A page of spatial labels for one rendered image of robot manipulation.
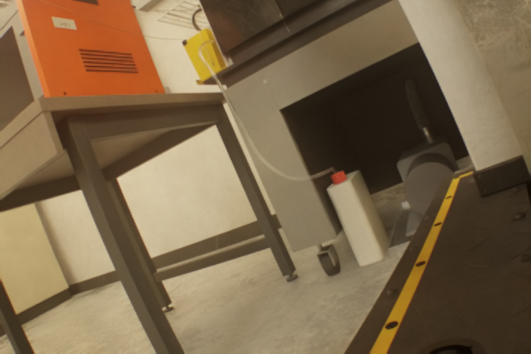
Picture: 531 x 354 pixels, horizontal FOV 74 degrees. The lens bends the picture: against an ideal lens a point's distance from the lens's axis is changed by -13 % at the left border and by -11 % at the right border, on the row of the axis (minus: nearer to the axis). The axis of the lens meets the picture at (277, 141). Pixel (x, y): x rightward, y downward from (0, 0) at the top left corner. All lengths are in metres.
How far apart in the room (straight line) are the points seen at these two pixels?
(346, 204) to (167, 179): 1.94
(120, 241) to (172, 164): 2.08
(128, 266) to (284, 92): 0.65
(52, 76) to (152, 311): 0.56
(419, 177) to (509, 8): 1.00
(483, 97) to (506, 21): 0.19
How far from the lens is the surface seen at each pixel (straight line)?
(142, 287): 0.88
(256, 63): 1.23
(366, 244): 1.25
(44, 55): 0.99
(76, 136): 0.89
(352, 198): 1.22
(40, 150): 0.85
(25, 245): 3.89
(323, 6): 1.26
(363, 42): 1.11
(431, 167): 1.24
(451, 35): 0.46
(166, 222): 3.08
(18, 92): 1.07
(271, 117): 1.18
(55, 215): 4.07
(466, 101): 0.46
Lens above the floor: 0.41
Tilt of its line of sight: 2 degrees up
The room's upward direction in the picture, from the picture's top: 24 degrees counter-clockwise
